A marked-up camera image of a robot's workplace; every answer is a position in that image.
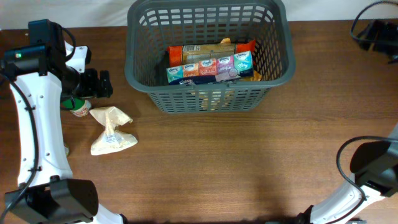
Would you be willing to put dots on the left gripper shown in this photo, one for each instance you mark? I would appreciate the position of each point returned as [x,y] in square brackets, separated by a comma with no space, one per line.
[94,88]

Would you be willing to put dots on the green lid spice jar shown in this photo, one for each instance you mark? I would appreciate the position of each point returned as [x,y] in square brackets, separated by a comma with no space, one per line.
[77,107]

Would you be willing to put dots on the beige powder bag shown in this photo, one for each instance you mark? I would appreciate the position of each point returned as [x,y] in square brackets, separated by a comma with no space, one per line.
[111,139]

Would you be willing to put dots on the grey plastic basket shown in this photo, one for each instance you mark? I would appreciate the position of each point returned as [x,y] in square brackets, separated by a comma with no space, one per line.
[153,26]

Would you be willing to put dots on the orange cracker package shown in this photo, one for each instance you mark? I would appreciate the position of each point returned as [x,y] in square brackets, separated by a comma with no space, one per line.
[186,54]

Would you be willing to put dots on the tissue pocket pack bundle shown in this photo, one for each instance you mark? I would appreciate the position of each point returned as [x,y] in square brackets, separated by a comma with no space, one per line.
[214,70]

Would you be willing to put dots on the orange snack bag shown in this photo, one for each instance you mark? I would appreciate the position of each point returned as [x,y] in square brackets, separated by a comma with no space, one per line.
[256,76]

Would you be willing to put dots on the green lid herb jar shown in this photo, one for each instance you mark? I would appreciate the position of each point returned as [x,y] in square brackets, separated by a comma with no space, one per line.
[66,149]

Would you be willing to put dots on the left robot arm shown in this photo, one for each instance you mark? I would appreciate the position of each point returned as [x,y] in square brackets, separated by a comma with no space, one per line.
[42,75]

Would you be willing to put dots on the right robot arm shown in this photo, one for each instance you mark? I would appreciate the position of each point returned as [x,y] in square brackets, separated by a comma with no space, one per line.
[372,178]

